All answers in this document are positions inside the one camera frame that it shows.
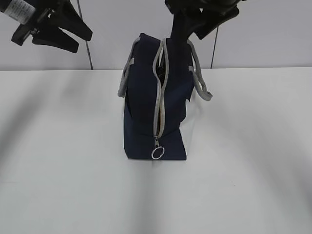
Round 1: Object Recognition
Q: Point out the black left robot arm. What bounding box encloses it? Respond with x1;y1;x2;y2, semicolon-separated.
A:
0;0;93;53

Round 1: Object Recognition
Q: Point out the navy and white lunch bag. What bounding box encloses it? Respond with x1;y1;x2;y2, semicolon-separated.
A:
117;33;212;160

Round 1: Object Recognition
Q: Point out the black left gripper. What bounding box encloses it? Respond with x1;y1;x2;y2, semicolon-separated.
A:
10;0;93;53

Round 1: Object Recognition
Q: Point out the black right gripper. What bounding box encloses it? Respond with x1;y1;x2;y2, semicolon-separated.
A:
165;0;240;40

